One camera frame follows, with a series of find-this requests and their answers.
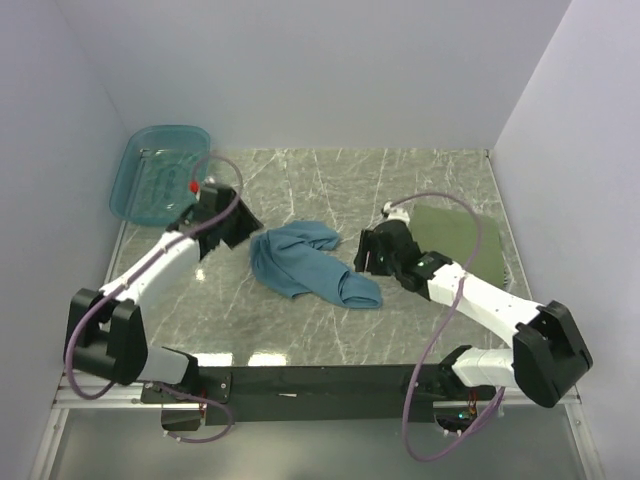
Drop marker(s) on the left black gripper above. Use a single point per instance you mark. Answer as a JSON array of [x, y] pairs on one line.
[[248, 224]]

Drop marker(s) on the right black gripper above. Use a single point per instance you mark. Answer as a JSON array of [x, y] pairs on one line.
[[368, 244]]

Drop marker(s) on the olive green tank top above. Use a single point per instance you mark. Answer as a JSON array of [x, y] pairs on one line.
[[453, 233]]

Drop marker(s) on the blue white striped tank top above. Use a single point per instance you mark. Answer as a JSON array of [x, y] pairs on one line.
[[506, 277]]

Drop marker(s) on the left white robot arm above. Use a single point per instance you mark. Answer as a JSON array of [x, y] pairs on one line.
[[105, 329]]

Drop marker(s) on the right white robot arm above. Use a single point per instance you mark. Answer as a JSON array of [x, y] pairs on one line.
[[545, 354]]

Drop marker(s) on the teal plastic laundry basket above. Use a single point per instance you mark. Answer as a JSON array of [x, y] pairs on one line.
[[158, 164]]

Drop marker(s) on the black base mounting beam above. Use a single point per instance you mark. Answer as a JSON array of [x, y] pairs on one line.
[[356, 392]]

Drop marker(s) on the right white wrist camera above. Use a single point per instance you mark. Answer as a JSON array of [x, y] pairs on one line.
[[395, 213]]

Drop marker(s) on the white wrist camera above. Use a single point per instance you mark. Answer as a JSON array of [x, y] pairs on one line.
[[395, 213], [196, 187]]

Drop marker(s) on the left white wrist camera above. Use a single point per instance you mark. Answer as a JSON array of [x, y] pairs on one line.
[[196, 187]]

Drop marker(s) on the aluminium extrusion frame rail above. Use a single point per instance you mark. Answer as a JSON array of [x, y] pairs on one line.
[[132, 242]]

